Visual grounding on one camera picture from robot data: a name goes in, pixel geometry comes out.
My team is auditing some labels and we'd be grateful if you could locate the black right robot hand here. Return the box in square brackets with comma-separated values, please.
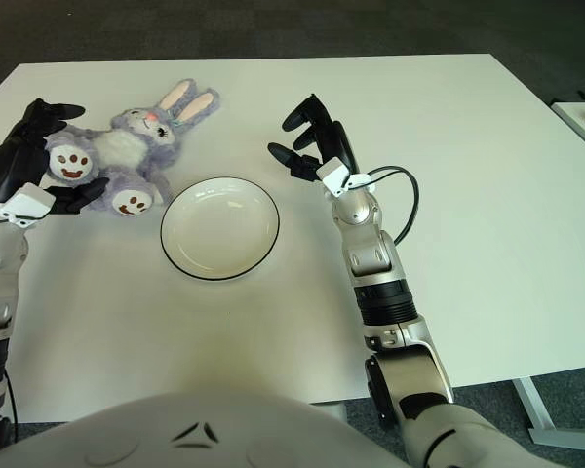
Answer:
[267, 92, 360, 184]

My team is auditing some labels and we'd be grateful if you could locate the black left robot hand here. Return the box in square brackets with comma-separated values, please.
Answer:
[0, 97, 111, 216]

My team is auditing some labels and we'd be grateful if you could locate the purple plush bunny doll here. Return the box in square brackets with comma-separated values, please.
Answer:
[43, 78, 223, 218]

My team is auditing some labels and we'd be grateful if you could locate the white plate with black rim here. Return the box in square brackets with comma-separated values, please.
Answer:
[159, 177, 281, 282]

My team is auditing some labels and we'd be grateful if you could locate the white right wrist connector box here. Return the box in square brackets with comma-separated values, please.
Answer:
[316, 156, 376, 199]

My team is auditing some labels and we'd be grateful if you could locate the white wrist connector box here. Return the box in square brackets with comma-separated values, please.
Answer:
[0, 182, 56, 228]
[316, 156, 376, 199]

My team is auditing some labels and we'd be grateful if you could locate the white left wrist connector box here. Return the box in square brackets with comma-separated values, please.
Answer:
[0, 182, 56, 228]

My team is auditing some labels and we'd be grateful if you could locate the white side table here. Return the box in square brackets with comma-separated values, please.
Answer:
[550, 100, 585, 162]

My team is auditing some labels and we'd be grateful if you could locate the grey robot torso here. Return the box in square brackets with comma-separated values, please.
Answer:
[9, 392, 410, 468]

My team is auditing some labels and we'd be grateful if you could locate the white table leg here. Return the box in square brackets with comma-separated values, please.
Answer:
[511, 374, 585, 448]

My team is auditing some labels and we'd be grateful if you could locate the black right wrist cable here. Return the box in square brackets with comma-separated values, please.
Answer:
[350, 165, 419, 245]

